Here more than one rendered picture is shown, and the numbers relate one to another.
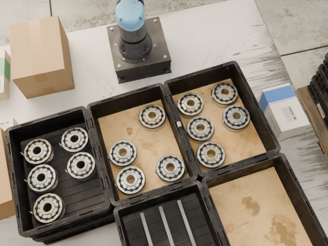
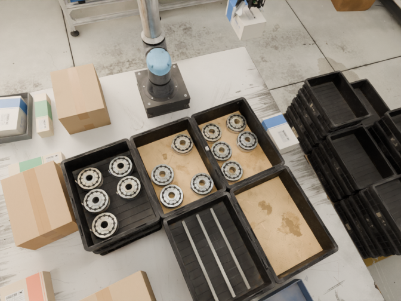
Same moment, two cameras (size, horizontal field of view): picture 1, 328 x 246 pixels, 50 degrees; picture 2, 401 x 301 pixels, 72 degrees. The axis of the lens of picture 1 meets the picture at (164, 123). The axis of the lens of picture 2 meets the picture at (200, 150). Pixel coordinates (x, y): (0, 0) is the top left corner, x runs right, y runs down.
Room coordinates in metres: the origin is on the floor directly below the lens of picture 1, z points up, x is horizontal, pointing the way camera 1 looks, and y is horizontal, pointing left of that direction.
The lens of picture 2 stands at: (0.04, 0.17, 2.04)
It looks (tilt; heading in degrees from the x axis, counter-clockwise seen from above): 64 degrees down; 339
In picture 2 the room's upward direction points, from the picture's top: 10 degrees clockwise
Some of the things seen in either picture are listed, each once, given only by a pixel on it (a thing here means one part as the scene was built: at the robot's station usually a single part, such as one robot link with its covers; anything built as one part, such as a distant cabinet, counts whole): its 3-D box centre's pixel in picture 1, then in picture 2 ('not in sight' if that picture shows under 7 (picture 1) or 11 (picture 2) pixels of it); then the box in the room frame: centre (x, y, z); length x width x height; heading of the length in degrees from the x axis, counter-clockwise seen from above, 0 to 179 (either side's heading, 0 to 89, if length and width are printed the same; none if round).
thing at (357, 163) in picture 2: not in sight; (346, 165); (0.52, -1.14, 0.31); 0.40 x 0.30 x 0.34; 8
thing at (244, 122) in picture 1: (236, 116); (247, 140); (0.58, -0.27, 0.86); 0.10 x 0.10 x 0.01
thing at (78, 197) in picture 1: (60, 171); (111, 193); (0.43, 0.38, 0.87); 0.40 x 0.30 x 0.11; 13
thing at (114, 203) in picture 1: (139, 140); (176, 163); (0.49, 0.09, 0.92); 0.40 x 0.30 x 0.02; 13
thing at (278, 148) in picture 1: (218, 115); (236, 140); (0.56, -0.20, 0.92); 0.40 x 0.30 x 0.02; 13
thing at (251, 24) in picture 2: not in sight; (244, 17); (1.15, -0.37, 1.09); 0.20 x 0.12 x 0.09; 8
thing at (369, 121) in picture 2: not in sight; (357, 110); (0.98, -1.47, 0.26); 0.40 x 0.30 x 0.23; 8
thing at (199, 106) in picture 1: (190, 103); (211, 132); (0.66, -0.11, 0.86); 0.10 x 0.10 x 0.01
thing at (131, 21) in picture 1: (131, 18); (159, 65); (1.01, 0.09, 0.97); 0.13 x 0.12 x 0.14; 1
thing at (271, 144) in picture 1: (217, 121); (234, 144); (0.56, -0.20, 0.87); 0.40 x 0.30 x 0.11; 13
